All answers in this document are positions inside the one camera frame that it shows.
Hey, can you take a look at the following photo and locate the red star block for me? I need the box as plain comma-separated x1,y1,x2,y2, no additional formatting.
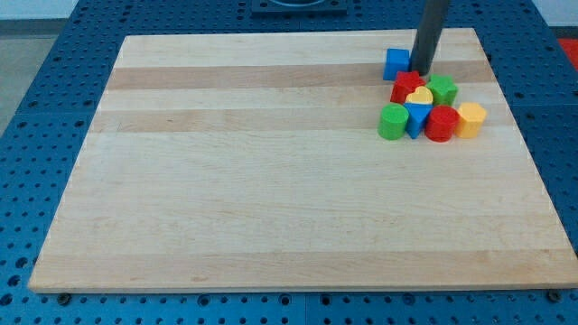
390,71,426,104

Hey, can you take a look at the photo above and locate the green star block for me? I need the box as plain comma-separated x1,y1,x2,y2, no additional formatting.
426,74,459,107

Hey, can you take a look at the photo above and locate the light wooden board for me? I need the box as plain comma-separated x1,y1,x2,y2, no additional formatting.
28,28,577,293

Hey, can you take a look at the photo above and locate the green cylinder block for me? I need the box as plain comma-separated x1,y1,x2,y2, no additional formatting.
378,103,409,140

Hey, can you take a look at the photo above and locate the blue triangle block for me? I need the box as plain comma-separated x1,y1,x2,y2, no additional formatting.
404,102,433,139

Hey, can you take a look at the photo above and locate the yellow heart block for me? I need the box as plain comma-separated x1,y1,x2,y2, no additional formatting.
406,86,434,105

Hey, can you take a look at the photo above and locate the blue cube block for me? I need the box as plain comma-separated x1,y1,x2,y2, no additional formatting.
383,48,410,80

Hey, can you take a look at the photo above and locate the red cylinder block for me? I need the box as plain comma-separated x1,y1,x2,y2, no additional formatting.
424,106,460,143

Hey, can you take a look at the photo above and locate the yellow hexagon block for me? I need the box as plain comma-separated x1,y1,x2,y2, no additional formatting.
454,102,487,138

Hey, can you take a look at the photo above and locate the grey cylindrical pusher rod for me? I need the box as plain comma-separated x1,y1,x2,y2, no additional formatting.
410,0,451,76

